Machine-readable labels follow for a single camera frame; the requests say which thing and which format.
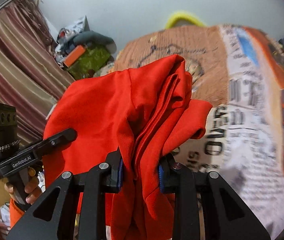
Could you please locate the red jacket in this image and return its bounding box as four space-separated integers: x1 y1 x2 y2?
43 55 212 239

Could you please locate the orange sleeve forearm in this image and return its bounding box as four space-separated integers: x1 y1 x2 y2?
9 198 25 228

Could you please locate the pile of clothes on table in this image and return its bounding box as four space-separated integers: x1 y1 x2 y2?
54 16 89 64

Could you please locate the person's left hand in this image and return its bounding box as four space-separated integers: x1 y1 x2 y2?
4 167 42 205

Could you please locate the printed newspaper pattern blanket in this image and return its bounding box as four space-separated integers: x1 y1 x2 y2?
91 23 284 238

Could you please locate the striped red gold curtain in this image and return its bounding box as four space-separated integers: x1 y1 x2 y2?
0 0 73 145

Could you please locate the orange box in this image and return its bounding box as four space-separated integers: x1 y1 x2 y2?
63 45 86 67

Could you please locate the grey neck pillow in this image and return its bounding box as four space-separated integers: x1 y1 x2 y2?
73 31 117 54

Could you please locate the yellow foam headboard guard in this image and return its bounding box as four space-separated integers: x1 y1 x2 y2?
165 11 206 29

